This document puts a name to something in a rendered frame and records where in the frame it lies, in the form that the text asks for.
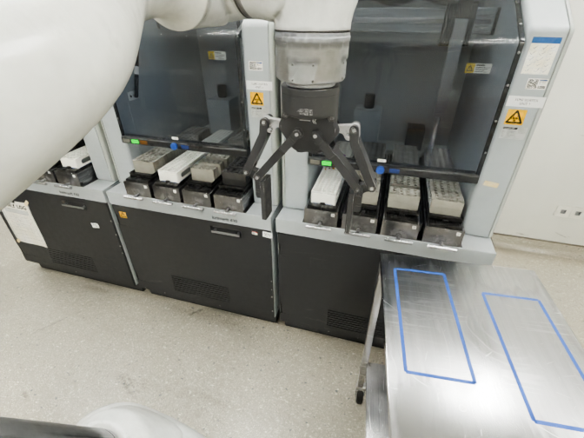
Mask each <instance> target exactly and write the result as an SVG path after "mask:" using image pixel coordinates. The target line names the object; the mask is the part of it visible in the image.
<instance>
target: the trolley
mask: <svg viewBox="0 0 584 438"><path fill-rule="evenodd" d="M381 300H382V319H383V335H384V353H385V365H382V364H377V363H372V362H368V359H369V355H370V350H371V347H372V342H373V338H374V333H375V325H376V322H377V317H378V313H379V308H380V304H381ZM365 376H366V383H365V382H364V380H365ZM365 390H366V438H584V348H583V347H582V346H581V344H580V342H579V340H578V339H577V337H576V336H575V334H574V332H573V330H572V329H571V328H570V327H569V325H568V323H567V321H566V320H565V318H564V317H563V315H562V313H561V312H560V310H559V309H558V307H557V306H556V304H555V303H554V301H553V299H552V297H551V296H550V294H549V293H548V292H547V290H546V288H545V287H544V285H543V284H542V282H541V280H540V278H539V277H538V275H537V274H536V273H535V271H534V270H528V269H514V268H506V267H498V266H490V265H483V264H475V263H467V262H452V261H445V260H437V259H429V258H421V257H414V256H406V255H391V254H384V253H381V254H380V264H379V269H378V273H377V278H376V283H375V292H374V296H373V301H372V306H371V310H370V316H369V320H368V329H367V334H366V338H365V343H364V348H363V353H362V361H361V366H360V371H359V375H358V381H357V382H356V385H355V402H356V404H362V400H363V396H364V395H365Z"/></svg>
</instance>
